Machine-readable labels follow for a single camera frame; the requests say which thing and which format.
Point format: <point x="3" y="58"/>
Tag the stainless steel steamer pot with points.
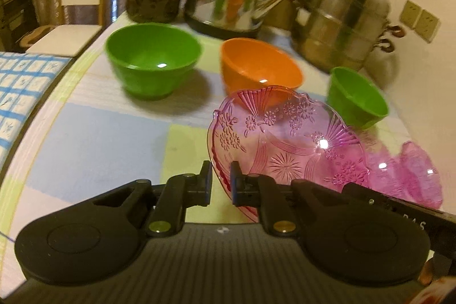
<point x="334" y="33"/>

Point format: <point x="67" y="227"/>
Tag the beige wall socket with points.
<point x="424" y="23"/>

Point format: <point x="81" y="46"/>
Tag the large pink glass plate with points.
<point x="285" y="135"/>

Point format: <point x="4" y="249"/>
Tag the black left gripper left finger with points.
<point x="174" y="198"/>

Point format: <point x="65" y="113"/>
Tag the small pink glass bowl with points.
<point x="410" y="175"/>

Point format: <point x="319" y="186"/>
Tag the small green plastic bowl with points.
<point x="358" y="102"/>

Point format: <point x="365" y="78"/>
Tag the pastel checkered tablecloth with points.
<point x="90" y="137"/>

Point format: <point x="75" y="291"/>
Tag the white wooden chair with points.
<point x="78" y="4"/>

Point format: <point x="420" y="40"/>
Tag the large green plastic bowl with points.
<point x="152" y="60"/>

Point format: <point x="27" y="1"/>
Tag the orange plastic bowl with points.
<point x="248" y="63"/>

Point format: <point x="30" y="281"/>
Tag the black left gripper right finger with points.
<point x="262" y="192"/>

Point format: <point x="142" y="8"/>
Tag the blue white checkered cloth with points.
<point x="24" y="80"/>

